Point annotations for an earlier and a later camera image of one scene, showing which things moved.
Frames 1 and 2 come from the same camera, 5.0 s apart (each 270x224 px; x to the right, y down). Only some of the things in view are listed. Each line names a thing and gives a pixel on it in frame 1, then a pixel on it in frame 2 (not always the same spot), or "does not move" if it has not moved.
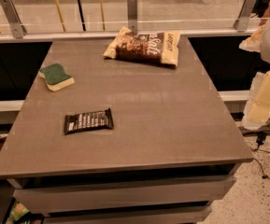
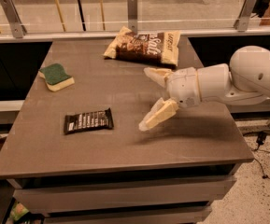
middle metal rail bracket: (133, 13) does not move
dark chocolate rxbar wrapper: (88, 120) does not move
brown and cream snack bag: (154, 46) does not move
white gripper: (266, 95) -> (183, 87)
